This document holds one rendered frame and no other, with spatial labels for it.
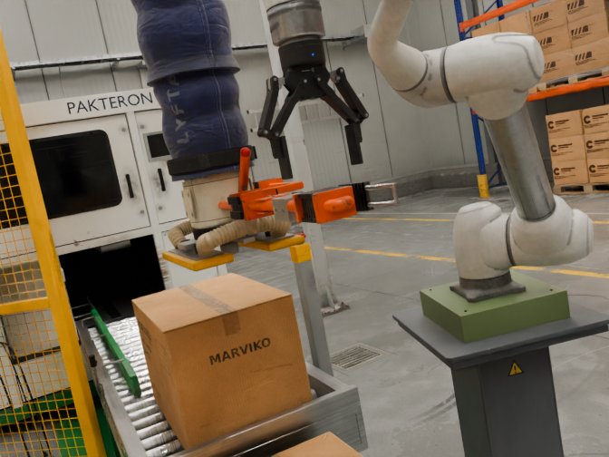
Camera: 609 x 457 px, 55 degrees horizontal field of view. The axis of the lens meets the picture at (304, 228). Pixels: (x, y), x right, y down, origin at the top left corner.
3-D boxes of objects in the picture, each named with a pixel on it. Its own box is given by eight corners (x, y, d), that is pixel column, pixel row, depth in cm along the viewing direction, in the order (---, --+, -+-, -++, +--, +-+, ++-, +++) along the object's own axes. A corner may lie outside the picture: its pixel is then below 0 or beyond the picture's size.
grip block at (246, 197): (230, 220, 133) (225, 195, 132) (269, 211, 137) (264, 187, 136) (242, 221, 126) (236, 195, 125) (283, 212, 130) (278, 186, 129)
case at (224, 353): (154, 400, 222) (130, 299, 217) (252, 367, 238) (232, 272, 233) (193, 464, 167) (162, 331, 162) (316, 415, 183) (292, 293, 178)
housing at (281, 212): (274, 221, 114) (269, 199, 113) (304, 214, 117) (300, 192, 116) (288, 222, 107) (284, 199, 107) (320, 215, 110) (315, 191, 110)
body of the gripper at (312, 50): (312, 46, 102) (322, 100, 103) (267, 51, 98) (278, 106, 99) (333, 34, 95) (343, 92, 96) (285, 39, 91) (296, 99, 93)
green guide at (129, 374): (81, 325, 369) (77, 312, 368) (98, 321, 373) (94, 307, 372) (114, 403, 225) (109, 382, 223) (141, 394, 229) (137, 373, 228)
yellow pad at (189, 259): (162, 259, 165) (159, 242, 164) (197, 250, 169) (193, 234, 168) (194, 272, 134) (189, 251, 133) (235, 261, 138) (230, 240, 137)
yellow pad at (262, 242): (226, 243, 172) (222, 227, 172) (256, 236, 177) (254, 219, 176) (269, 252, 142) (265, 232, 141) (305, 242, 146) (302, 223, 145)
